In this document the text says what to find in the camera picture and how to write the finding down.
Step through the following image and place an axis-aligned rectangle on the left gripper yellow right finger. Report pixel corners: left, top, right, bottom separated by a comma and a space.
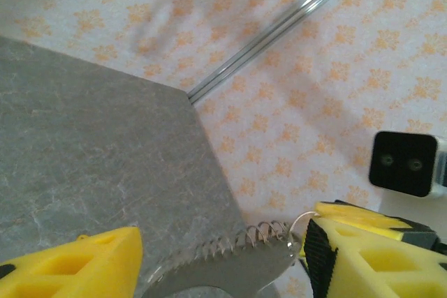
300, 217, 447, 298

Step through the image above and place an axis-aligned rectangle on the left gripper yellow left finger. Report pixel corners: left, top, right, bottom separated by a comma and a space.
0, 226, 144, 298

